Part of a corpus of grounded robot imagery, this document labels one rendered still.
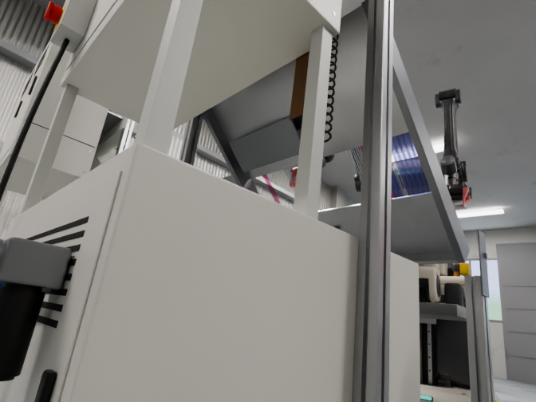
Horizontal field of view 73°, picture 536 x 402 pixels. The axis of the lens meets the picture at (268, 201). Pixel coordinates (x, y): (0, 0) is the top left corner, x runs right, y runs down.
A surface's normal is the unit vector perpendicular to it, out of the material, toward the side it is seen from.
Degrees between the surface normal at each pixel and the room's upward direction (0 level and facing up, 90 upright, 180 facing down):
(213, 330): 90
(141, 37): 180
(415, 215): 136
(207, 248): 90
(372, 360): 90
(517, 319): 90
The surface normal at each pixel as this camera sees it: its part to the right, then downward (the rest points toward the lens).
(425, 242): -0.58, 0.46
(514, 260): -0.66, -0.32
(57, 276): 0.69, -0.15
